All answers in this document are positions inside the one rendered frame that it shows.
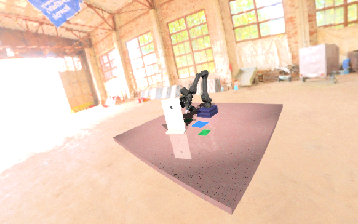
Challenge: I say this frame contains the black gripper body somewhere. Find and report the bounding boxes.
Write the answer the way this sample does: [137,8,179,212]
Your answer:
[180,95,196,112]

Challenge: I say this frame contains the blue square marker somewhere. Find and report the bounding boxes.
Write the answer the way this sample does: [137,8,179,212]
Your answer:
[192,121,208,128]

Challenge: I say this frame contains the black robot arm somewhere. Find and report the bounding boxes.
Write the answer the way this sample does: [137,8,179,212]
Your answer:
[180,70,213,108]

